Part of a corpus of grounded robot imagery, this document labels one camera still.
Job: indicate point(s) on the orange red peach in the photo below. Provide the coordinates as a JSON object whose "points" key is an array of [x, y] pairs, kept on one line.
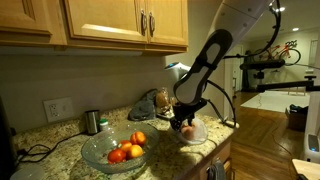
{"points": [[138, 138], [125, 145]]}

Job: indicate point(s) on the large glass bowl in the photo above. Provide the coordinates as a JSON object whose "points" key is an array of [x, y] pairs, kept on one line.
{"points": [[100, 150]]}

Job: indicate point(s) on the white floor rug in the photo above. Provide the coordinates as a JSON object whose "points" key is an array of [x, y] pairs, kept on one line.
{"points": [[276, 101]]}

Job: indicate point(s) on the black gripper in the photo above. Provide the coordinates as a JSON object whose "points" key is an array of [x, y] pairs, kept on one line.
{"points": [[186, 111]]}

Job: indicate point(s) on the round ceiling light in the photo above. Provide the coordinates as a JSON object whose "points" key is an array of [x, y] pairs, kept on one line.
{"points": [[282, 9], [295, 29]]}

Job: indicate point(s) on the small dark tray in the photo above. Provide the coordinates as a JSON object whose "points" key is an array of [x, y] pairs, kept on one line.
{"points": [[165, 116]]}

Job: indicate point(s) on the dark box on floor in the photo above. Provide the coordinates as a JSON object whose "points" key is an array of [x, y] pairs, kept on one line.
{"points": [[296, 116]]}

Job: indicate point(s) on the pale yellow peach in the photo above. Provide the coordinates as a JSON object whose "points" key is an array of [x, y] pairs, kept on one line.
{"points": [[189, 132]]}

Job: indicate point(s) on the light wooden board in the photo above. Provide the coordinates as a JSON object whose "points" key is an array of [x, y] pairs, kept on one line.
{"points": [[308, 170]]}

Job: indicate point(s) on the round glass lid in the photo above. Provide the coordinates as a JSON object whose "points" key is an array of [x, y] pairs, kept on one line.
{"points": [[26, 173]]}

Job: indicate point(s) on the grey striped hanging towel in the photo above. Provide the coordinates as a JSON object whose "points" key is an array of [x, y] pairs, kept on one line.
{"points": [[216, 171]]}

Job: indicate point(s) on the white bottle green cap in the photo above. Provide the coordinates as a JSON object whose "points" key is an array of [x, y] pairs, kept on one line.
{"points": [[104, 126]]}

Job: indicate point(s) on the yellow orange peach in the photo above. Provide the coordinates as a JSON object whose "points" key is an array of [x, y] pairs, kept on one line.
{"points": [[135, 151]]}

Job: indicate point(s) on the clear bag of bread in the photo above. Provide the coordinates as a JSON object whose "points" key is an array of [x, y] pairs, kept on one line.
{"points": [[162, 98]]}

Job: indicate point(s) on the black kitchen appliance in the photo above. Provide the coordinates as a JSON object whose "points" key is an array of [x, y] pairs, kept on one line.
{"points": [[5, 140]]}

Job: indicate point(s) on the wooden drawer front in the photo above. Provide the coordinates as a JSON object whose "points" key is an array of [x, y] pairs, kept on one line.
{"points": [[224, 153]]}

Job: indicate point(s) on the black stereo camera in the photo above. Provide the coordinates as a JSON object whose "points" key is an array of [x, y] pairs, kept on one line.
{"points": [[263, 64]]}

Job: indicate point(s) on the red bicycle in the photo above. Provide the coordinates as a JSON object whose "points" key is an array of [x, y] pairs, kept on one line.
{"points": [[278, 49]]}

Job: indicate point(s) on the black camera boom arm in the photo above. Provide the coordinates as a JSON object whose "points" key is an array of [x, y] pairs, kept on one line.
{"points": [[283, 86]]}

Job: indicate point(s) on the crumpled grey cloth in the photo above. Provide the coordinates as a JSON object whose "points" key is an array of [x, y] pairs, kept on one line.
{"points": [[143, 108]]}

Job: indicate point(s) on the stainless steel cup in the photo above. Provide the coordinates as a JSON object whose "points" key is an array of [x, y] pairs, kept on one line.
{"points": [[91, 121]]}

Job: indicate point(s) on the white wall outlet plate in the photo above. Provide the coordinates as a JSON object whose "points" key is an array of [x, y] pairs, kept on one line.
{"points": [[58, 109]]}

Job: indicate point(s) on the white appliance with blue light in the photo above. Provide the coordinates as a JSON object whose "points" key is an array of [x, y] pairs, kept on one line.
{"points": [[311, 148]]}

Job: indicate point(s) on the deep red peach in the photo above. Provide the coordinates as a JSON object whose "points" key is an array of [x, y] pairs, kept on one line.
{"points": [[116, 155]]}

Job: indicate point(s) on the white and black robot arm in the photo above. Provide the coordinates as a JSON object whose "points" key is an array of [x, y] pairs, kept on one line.
{"points": [[200, 76]]}

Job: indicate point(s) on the clear plastic bag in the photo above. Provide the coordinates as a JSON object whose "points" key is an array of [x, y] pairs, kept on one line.
{"points": [[201, 133]]}

